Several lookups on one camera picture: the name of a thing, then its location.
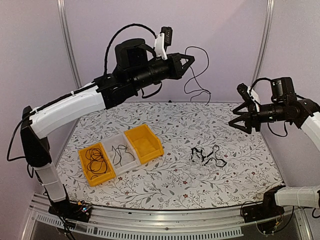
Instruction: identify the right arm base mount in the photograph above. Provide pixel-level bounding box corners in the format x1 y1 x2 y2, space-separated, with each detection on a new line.
240 185 285 235

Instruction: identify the white translucent plastic bin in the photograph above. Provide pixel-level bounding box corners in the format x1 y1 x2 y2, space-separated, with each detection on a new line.
101 134 141 176

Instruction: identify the yellow plastic bin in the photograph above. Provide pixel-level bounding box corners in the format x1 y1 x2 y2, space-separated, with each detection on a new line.
124 124 164 165
78 142 116 187

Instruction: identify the left aluminium frame post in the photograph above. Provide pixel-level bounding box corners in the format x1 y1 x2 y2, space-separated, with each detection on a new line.
56 0 83 89

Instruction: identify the right aluminium frame post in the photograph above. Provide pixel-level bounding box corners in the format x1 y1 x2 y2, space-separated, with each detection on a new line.
251 0 275 85

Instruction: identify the front aluminium rail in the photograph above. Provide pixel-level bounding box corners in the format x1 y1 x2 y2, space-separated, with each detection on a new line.
21 193 314 240

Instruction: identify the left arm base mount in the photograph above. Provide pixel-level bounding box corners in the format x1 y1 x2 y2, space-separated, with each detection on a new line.
47 185 92 223

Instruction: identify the far yellow plastic bin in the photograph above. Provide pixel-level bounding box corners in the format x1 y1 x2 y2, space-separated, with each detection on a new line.
124 124 164 165

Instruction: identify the near yellow plastic bin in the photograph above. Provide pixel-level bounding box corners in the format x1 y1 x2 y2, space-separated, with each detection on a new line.
78 142 116 187

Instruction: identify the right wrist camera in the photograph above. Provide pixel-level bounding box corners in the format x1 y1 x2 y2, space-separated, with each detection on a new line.
237 83 261 112

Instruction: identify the white cable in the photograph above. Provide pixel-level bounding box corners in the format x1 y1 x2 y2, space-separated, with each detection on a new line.
186 154 213 191

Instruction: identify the floral table cloth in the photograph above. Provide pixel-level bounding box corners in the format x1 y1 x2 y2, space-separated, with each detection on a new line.
57 102 283 210

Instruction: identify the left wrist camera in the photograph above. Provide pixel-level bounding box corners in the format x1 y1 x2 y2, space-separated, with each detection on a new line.
153 26 173 60

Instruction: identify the aluminium frame post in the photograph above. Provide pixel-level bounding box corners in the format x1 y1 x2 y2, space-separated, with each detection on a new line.
251 0 275 85
56 0 83 89

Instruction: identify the black ribbon cable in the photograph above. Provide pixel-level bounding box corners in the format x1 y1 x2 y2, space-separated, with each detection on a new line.
190 144 228 168

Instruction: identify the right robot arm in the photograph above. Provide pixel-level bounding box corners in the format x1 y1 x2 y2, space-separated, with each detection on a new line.
228 77 320 223

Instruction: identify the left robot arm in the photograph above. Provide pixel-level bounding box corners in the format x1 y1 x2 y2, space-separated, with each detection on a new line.
14 26 195 217

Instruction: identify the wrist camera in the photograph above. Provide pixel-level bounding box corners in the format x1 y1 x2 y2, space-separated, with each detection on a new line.
237 83 261 112
153 26 173 60

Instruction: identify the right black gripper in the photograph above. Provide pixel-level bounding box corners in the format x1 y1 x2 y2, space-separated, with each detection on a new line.
229 100 287 134

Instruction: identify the thin black cable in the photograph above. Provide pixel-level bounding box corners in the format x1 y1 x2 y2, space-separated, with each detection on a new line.
183 46 212 106
84 146 111 180

